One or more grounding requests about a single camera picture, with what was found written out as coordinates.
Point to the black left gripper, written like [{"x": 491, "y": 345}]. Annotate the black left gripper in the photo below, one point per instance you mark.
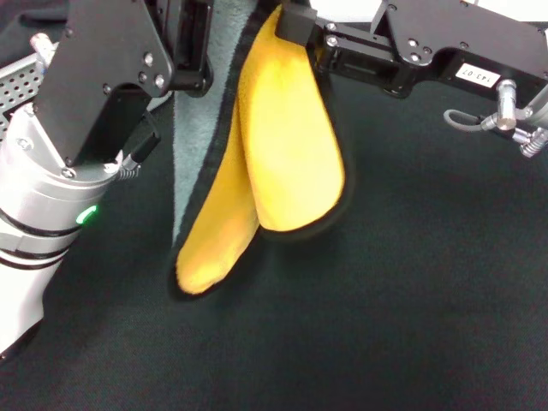
[{"x": 103, "y": 64}]

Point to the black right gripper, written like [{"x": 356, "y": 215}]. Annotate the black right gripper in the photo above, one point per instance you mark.
[{"x": 428, "y": 43}]

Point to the yellow and grey towel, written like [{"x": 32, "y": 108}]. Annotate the yellow and grey towel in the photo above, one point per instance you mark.
[{"x": 291, "y": 128}]

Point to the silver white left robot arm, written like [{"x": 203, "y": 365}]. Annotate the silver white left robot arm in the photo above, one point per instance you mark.
[{"x": 38, "y": 222}]

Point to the grey perforated storage box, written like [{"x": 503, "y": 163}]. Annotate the grey perforated storage box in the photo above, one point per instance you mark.
[{"x": 17, "y": 83}]

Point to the black tablecloth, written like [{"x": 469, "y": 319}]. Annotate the black tablecloth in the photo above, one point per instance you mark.
[{"x": 385, "y": 299}]

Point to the left gripper silver connector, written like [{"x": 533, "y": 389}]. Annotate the left gripper silver connector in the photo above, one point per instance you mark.
[{"x": 43, "y": 53}]

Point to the gripper silver connector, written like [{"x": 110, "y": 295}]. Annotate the gripper silver connector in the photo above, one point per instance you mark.
[
  {"x": 43, "y": 53},
  {"x": 507, "y": 103}
]

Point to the right gripper silver connector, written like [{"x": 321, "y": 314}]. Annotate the right gripper silver connector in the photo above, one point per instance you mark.
[{"x": 507, "y": 103}]

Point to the dark folded cloth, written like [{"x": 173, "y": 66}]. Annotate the dark folded cloth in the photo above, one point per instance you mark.
[{"x": 25, "y": 25}]

